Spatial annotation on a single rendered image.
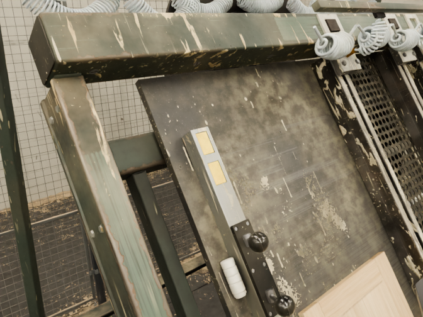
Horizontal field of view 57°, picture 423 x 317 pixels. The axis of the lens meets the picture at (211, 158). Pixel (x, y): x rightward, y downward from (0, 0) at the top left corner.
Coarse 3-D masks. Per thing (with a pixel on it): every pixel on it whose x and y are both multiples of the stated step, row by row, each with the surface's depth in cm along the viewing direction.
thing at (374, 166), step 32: (384, 32) 107; (320, 64) 120; (352, 64) 116; (352, 96) 118; (352, 128) 116; (384, 160) 115; (384, 192) 114; (384, 224) 116; (416, 224) 113; (416, 256) 111
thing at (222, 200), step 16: (208, 128) 86; (192, 144) 84; (192, 160) 85; (208, 160) 84; (208, 176) 82; (224, 176) 85; (208, 192) 84; (224, 192) 83; (224, 208) 82; (240, 208) 84; (224, 224) 82; (224, 240) 83; (240, 256) 80; (240, 272) 81; (256, 304) 80
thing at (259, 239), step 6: (246, 234) 80; (252, 234) 71; (258, 234) 70; (264, 234) 70; (246, 240) 80; (252, 240) 70; (258, 240) 69; (264, 240) 69; (246, 246) 80; (252, 246) 69; (258, 246) 69; (264, 246) 69; (258, 252) 70
